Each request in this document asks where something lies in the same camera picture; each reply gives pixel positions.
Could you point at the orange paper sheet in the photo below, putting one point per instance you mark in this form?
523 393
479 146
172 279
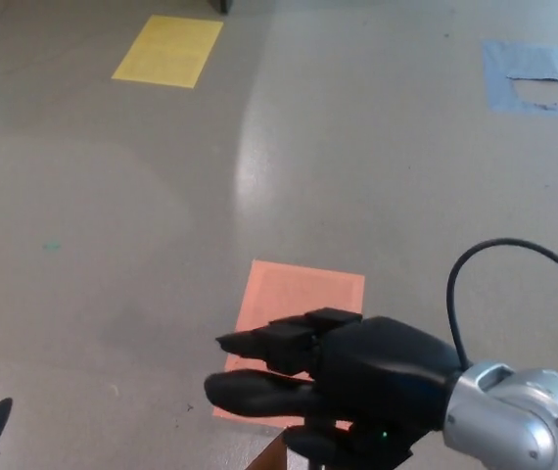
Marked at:
289 294

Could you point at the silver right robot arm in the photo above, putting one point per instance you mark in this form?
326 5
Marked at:
519 416

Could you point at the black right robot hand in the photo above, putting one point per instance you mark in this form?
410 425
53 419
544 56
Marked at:
382 372

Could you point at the dark furniture base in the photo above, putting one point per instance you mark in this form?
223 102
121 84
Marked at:
222 5

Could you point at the torn blue paper sheet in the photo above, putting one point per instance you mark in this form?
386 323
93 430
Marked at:
497 73

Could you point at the yellow paper sheet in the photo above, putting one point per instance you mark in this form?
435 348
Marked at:
166 51

